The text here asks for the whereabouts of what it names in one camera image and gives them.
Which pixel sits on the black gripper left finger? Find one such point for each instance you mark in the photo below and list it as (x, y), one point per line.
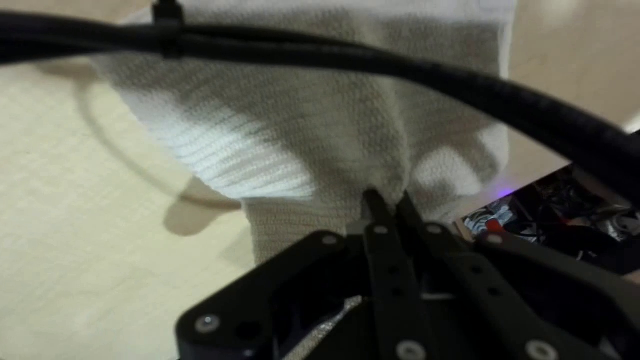
(393, 286)

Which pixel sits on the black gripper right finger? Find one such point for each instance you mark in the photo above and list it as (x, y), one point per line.
(493, 300)

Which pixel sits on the beige towel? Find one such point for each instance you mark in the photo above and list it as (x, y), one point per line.
(301, 126)

